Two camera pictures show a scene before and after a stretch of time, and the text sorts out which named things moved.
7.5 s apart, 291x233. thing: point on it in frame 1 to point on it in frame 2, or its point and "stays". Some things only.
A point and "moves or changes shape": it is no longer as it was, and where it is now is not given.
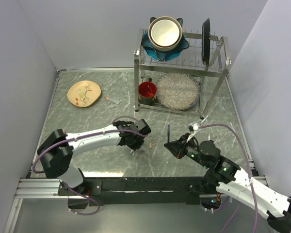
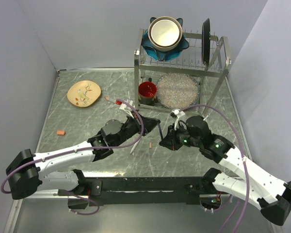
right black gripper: [177, 147] to [170, 140]
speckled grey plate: [177, 91] stays
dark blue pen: [168, 133] moves or changes shape
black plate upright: [205, 42] stays
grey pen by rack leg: [204, 119] stays
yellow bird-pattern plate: [84, 93] stays
